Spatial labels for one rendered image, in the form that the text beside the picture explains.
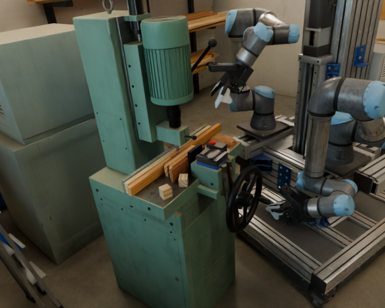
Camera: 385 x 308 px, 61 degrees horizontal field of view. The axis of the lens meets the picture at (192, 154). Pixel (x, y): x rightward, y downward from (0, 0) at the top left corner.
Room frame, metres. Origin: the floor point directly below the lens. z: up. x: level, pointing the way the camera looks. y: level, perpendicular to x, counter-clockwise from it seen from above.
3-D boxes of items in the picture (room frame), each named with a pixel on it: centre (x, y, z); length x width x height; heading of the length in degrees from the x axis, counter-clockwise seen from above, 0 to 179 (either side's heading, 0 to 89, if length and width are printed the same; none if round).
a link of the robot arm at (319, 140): (1.10, -0.48, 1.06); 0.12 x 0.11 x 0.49; 138
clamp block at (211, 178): (1.17, -0.08, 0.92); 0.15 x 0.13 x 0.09; 142
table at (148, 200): (1.22, -0.02, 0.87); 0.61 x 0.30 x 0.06; 142
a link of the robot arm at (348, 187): (1.03, -0.56, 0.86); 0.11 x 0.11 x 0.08; 48
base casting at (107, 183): (1.37, 0.16, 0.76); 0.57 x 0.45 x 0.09; 52
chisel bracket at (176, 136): (1.31, 0.08, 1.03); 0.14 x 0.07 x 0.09; 52
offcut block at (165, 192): (1.03, 0.11, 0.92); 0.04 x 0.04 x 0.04; 31
